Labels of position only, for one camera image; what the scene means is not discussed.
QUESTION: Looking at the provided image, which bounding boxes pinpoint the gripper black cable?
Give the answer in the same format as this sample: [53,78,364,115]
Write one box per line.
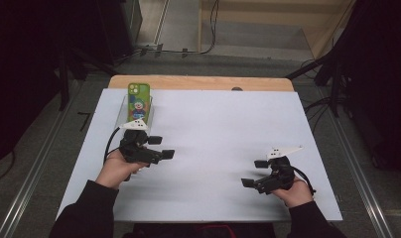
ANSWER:
[291,166,318,196]
[103,127,123,165]

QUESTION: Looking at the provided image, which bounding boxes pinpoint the black curtain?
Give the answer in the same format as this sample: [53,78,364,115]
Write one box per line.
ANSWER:
[0,0,137,167]
[321,0,401,178]

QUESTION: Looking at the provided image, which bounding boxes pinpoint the green clown phone case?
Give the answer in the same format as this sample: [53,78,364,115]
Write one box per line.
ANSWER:
[127,82,152,124]

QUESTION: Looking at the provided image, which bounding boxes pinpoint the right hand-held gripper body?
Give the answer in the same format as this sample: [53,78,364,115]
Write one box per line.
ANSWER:
[253,145,304,195]

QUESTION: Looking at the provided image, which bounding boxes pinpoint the bundle of black floor cables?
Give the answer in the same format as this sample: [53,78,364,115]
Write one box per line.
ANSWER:
[302,59,336,135]

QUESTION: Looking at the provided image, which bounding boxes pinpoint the wooden table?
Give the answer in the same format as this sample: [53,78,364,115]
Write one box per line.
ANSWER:
[107,74,295,92]

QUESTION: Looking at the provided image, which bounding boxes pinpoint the person's left hand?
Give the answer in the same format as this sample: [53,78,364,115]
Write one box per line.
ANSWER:
[94,150,149,190]

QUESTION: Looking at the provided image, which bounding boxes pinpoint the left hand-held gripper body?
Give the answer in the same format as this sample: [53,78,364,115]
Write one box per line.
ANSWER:
[118,119,164,167]

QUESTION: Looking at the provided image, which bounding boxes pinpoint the clear plastic container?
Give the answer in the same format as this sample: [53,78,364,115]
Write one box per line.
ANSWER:
[114,93,155,132]

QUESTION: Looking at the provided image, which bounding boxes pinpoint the person's right hand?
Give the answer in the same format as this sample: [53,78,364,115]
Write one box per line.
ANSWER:
[271,177,315,208]

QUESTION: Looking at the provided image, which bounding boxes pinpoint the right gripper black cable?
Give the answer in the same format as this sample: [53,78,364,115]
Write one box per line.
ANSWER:
[291,166,318,196]

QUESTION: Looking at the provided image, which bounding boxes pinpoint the black floor cable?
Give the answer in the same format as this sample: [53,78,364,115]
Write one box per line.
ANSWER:
[0,150,17,186]
[115,0,221,65]

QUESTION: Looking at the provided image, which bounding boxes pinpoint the person's dark clothing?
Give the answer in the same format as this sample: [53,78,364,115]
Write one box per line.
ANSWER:
[122,222,289,238]

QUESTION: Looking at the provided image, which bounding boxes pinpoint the wooden step platform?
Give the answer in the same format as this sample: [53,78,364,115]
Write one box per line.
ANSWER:
[198,0,356,60]

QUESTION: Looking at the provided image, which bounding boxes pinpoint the metal floor rail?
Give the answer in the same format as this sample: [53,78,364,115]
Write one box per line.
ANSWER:
[0,78,85,238]
[324,108,395,238]

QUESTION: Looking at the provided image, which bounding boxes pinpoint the black metal stand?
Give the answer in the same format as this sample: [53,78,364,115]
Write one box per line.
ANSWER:
[58,43,117,112]
[285,54,342,118]

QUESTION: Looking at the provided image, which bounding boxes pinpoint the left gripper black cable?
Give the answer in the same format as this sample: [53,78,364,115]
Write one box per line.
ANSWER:
[103,127,123,165]

